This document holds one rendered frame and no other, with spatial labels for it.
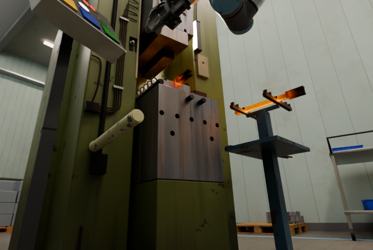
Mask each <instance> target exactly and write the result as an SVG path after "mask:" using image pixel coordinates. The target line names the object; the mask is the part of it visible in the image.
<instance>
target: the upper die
mask: <svg viewBox="0 0 373 250"><path fill-rule="evenodd" d="M187 46H188V34H187V33H186V32H183V31H181V30H179V29H177V28H175V29H174V30H173V31H172V29H170V28H169V27H167V26H164V27H163V28H162V32H161V34H159V35H157V34H156V33H155V32H151V33H149V34H148V36H147V37H146V38H145V40H144V41H143V42H142V43H141V44H140V46H139V56H138V71H141V72H142V70H143V69H144V68H145V67H146V66H147V65H148V64H149V63H150V62H151V61H152V60H153V59H154V58H155V57H156V56H157V55H158V54H159V53H160V52H161V51H162V50H163V49H164V48H165V49H167V50H170V51H172V52H174V58H175V57H176V56H177V55H179V54H180V53H181V52H182V51H183V50H185V49H186V48H187Z"/></svg>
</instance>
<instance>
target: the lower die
mask: <svg viewBox="0 0 373 250"><path fill-rule="evenodd" d="M163 81H164V84H163V85H166V86H169V87H173V88H176V89H180V90H182V91H186V92H190V86H187V85H184V84H178V83H176V82H175V81H170V80H168V79H166V80H163Z"/></svg>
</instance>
